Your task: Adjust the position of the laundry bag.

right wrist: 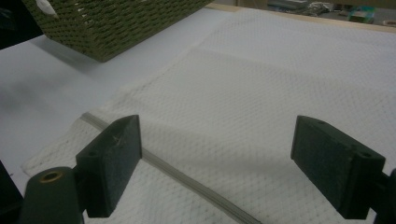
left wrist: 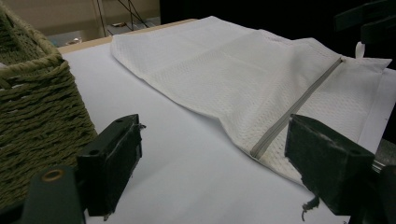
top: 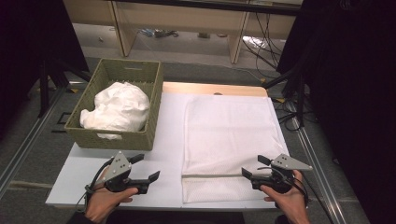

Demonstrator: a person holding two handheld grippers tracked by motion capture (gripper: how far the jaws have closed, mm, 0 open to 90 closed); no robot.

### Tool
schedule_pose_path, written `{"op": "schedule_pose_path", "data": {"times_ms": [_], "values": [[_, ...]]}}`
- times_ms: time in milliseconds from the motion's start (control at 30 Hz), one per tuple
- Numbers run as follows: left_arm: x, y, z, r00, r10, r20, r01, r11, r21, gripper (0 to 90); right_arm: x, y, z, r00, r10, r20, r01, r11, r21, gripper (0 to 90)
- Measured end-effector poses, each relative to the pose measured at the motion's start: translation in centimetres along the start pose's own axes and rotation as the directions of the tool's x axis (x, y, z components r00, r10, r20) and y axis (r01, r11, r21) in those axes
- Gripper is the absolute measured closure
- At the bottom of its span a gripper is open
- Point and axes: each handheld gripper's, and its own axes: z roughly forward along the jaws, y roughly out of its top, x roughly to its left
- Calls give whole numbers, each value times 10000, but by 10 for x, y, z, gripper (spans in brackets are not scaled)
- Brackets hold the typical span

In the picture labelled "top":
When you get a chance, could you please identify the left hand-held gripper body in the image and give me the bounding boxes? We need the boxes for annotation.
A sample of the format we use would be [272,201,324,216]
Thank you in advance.
[92,150,149,195]

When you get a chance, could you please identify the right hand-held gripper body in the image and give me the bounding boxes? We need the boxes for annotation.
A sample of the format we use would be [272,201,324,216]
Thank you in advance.
[250,153,314,194]

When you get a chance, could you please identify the white mesh laundry bag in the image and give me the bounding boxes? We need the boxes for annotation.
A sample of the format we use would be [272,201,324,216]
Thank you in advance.
[180,94,289,203]

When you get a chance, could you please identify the white garment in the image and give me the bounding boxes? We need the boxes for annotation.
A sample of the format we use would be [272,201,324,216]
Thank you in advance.
[79,81,151,140]

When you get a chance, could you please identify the green woven basket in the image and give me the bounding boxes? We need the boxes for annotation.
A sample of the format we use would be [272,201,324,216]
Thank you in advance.
[64,57,164,151]

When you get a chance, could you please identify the person's left hand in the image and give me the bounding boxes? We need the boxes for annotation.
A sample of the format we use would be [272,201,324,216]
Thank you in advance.
[84,167,139,224]

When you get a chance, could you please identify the person's right hand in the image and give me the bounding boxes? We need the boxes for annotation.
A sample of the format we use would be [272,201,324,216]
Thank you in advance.
[261,169,310,224]

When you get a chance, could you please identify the black metal stand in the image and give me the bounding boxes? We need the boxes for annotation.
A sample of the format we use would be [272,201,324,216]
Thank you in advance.
[36,59,92,119]
[262,66,307,129]

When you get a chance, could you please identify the black curtain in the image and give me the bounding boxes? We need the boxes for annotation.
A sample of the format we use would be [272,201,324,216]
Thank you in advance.
[276,0,396,224]
[0,0,90,141]

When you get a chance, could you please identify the clear plastic bag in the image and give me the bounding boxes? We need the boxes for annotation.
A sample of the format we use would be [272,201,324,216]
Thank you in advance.
[242,35,269,49]

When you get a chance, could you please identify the blue and black floor clutter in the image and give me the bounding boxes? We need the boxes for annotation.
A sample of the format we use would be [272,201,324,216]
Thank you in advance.
[138,28,180,39]

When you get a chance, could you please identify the light wooden desk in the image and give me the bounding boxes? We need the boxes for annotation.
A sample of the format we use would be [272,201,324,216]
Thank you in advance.
[63,0,304,64]

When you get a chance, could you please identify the left hand-held gripper cable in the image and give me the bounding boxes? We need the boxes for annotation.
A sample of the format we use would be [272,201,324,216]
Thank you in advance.
[74,157,116,214]

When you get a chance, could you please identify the hand-held gripper cable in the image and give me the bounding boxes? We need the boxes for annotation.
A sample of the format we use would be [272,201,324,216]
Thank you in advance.
[258,166,335,224]
[74,157,116,214]

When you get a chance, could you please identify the aluminium floor rail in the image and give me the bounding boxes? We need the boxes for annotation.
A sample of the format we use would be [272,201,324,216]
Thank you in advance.
[0,87,68,197]
[293,124,348,224]

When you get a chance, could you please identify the right hand-held gripper cable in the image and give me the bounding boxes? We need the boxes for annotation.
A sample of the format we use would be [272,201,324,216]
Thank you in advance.
[258,166,335,224]

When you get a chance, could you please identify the black floor cables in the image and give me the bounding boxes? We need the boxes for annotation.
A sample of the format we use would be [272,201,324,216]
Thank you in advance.
[242,12,295,71]

